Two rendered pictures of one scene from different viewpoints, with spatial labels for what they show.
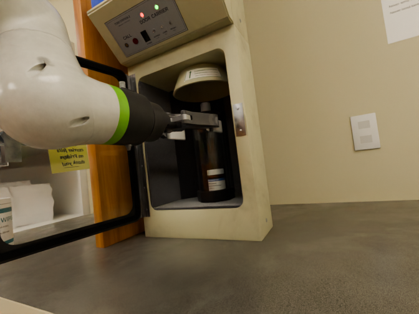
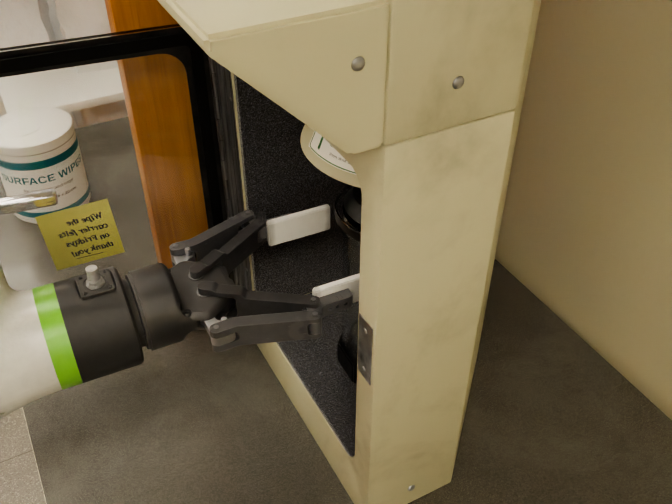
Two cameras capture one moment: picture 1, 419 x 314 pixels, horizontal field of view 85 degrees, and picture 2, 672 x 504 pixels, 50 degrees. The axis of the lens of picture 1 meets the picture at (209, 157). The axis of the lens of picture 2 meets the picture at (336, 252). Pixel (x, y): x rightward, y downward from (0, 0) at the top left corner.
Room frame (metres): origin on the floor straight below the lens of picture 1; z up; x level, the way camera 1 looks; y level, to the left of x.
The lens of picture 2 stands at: (0.12, -0.30, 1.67)
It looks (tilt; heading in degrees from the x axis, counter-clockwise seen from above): 39 degrees down; 35
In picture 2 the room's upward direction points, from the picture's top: straight up
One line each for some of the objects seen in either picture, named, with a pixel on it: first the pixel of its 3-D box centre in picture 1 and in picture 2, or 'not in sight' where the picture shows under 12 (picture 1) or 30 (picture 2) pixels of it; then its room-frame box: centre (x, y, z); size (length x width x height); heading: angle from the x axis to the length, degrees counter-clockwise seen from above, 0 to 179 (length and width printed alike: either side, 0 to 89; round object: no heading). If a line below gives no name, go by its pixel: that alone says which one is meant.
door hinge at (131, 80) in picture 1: (136, 144); (232, 191); (0.62, 0.19, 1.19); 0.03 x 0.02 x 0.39; 63
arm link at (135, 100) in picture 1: (124, 115); (102, 319); (0.38, 0.13, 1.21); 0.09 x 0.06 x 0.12; 61
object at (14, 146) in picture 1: (11, 146); not in sight; (0.39, 0.33, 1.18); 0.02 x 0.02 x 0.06; 56
